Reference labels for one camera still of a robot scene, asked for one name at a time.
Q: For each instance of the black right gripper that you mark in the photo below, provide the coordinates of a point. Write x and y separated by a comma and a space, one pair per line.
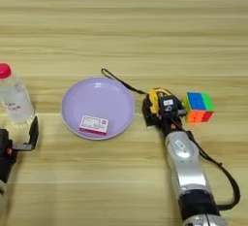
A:
171, 124

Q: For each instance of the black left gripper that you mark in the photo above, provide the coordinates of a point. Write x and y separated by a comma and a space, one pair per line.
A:
6, 165

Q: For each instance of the yellow black tape measure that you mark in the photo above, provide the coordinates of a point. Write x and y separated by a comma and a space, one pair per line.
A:
154, 102

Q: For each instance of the white and pink card box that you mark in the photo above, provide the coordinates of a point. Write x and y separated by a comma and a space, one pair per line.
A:
93, 124

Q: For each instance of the lilac round plate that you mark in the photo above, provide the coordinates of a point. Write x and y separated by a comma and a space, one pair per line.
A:
97, 100

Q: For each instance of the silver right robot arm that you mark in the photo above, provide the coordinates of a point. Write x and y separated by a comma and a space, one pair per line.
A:
184, 165

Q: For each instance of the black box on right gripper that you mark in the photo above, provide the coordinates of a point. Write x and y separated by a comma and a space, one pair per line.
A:
168, 103

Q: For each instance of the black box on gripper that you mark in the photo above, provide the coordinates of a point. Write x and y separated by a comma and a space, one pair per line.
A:
3, 137
168, 103

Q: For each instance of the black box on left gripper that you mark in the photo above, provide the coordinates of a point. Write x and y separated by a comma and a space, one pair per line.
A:
3, 137

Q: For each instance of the multicoloured puzzle cube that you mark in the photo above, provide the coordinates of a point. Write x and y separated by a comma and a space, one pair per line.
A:
198, 107

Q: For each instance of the clear bottle with red cap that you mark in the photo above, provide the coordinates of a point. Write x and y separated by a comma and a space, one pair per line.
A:
14, 100

